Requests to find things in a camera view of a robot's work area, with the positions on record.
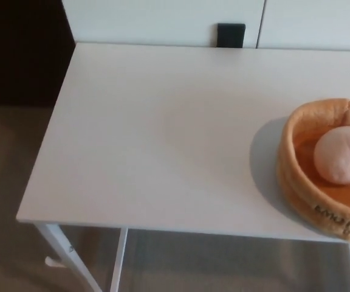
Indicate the cream plush dumpling toy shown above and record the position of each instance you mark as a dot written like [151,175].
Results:
[342,155]

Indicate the orange round plush plate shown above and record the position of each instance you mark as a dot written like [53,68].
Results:
[296,182]

